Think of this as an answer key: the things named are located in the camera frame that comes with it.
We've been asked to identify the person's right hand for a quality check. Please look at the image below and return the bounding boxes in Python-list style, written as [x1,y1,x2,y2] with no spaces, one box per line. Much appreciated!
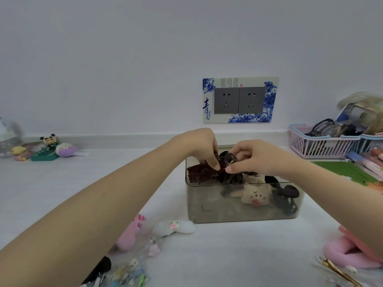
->
[224,140,292,180]

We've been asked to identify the person's left hand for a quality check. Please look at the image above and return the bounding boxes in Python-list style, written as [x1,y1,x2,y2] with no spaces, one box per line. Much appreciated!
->
[179,128,222,171]

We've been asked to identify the black fabric bow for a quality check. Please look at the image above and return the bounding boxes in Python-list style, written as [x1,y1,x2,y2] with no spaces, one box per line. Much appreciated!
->
[221,171,280,198]

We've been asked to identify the beige bear plush clip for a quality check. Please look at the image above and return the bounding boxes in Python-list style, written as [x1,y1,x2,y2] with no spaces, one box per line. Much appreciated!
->
[230,174,275,209]

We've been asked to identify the transparent grey storage box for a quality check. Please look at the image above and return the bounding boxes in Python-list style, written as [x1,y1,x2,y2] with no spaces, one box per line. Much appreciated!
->
[185,143,305,224]

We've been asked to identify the white fluffy plush clip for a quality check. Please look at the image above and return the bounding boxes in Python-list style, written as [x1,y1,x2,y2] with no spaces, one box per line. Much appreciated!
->
[152,219,197,237]

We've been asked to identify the pink beaver plush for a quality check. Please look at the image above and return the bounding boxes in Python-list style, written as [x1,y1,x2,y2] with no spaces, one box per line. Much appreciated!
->
[322,225,383,270]

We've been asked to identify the pile of small hair clips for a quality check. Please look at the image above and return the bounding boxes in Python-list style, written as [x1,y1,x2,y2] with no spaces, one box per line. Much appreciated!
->
[79,236,164,287]

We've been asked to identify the person's right forearm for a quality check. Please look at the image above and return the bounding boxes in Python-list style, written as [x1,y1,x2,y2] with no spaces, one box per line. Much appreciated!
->
[281,158,383,263]

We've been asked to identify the person's left forearm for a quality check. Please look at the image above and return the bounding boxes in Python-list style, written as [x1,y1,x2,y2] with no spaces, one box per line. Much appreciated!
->
[0,133,198,287]

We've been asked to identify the pink plastic basket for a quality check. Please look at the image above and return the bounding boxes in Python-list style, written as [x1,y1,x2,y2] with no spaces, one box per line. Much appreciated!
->
[288,124,362,160]

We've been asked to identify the dark framed eyeglasses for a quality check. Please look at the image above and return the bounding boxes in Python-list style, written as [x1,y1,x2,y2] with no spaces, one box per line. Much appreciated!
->
[305,118,358,138]

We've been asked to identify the green desk mat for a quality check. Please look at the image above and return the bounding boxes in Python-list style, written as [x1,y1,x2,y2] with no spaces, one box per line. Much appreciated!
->
[311,160,383,195]

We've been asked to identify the blue plastic basket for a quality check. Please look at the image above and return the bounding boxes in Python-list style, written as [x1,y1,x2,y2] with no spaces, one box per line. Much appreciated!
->
[359,133,383,154]

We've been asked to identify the purple white plush ball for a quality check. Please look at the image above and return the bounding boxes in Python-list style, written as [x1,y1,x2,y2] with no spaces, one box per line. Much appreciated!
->
[55,142,79,157]

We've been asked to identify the panda figurine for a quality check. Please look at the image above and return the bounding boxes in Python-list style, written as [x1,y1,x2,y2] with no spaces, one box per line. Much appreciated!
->
[39,134,57,148]

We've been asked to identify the small yellow figurine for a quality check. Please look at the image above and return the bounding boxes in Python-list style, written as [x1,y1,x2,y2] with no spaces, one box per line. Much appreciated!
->
[11,145,30,162]

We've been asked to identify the clear plastic bottle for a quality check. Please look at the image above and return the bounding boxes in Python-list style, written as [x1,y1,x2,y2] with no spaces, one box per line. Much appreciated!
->
[0,121,24,159]

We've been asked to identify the blue floral socket frame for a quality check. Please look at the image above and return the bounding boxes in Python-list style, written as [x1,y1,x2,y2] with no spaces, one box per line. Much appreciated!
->
[202,76,279,124]

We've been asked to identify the grey wall socket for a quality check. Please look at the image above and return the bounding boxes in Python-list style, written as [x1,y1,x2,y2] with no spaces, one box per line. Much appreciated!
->
[238,86,266,113]
[214,87,240,114]

